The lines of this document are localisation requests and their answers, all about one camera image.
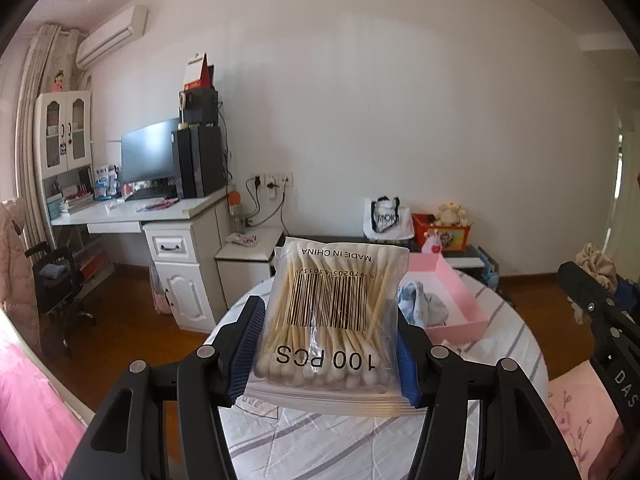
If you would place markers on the white air conditioner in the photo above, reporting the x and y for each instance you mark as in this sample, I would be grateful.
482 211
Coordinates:
110 35

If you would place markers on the bright pink bed sheet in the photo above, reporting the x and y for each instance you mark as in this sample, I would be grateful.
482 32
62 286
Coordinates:
35 410

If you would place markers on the black keyboard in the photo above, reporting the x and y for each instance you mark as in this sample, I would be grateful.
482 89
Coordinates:
150 194

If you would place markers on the black computer monitor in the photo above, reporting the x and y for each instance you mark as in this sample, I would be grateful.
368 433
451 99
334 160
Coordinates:
147 152

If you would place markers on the pink pens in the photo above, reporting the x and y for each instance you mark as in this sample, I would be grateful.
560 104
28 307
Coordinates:
157 204

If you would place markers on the orange capped bottle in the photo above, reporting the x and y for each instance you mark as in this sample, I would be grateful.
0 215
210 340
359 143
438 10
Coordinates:
236 210

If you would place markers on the small doll figure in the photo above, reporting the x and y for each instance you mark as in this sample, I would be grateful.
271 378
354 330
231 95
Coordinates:
59 81

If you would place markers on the white wall outlet panel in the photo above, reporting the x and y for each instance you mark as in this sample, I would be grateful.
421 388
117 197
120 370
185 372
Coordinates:
272 180

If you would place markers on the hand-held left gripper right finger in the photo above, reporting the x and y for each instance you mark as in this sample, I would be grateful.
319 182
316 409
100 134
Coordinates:
407 377

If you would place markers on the beige padded jacket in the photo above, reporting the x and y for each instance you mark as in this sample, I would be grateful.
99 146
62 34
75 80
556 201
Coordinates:
15 260

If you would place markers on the stack of books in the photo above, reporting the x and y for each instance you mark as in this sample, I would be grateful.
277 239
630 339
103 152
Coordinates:
72 205

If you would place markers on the black computer tower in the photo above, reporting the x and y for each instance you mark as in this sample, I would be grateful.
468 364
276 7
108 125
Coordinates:
200 162

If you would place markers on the white nightstand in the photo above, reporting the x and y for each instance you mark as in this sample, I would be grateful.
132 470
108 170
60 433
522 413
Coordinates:
245 270

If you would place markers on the red toy box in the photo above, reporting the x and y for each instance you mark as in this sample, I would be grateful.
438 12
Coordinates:
452 240

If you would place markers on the black box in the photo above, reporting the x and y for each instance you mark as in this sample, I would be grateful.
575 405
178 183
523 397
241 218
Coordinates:
200 107

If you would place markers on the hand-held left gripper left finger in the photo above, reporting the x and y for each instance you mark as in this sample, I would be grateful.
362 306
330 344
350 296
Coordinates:
250 345

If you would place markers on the beige curtain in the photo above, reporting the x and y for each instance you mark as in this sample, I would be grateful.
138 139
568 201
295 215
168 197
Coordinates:
37 135

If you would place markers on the white tote bag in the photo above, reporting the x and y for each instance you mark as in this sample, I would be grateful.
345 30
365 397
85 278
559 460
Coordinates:
387 222

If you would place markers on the pink plush with heart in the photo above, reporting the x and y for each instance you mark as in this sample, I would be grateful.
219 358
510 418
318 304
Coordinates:
432 242

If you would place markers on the patterned packet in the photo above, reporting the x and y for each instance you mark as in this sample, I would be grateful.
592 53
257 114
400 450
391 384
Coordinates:
241 239

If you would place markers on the cotton swab bag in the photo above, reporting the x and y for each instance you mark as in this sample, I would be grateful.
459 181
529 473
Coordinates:
325 310

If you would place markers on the white hutch cabinet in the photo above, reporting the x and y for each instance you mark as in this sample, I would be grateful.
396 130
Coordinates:
62 135

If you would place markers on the white desk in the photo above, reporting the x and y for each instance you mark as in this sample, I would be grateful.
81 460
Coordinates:
195 270

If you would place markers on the black office chair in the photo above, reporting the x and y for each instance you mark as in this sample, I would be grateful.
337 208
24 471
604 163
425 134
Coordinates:
55 285

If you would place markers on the beige scrunchie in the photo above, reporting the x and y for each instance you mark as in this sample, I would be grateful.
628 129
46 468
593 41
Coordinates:
595 265

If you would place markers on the pink floral blanket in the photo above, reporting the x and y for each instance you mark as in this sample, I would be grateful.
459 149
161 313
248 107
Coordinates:
580 420

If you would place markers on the beige plush toys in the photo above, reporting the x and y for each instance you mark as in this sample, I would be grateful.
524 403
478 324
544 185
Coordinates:
450 214

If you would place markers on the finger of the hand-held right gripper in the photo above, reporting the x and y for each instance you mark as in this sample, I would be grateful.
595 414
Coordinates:
626 292
587 290

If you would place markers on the red and white box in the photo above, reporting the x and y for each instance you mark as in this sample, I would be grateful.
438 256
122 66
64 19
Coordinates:
197 72

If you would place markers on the light blue baby hat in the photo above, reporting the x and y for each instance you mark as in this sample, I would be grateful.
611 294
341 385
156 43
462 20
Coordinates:
422 305

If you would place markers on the blue and white packet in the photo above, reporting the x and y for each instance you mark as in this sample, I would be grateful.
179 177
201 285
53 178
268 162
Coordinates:
106 182

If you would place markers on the pink cardboard box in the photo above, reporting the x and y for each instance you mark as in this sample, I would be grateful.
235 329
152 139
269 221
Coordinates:
462 310

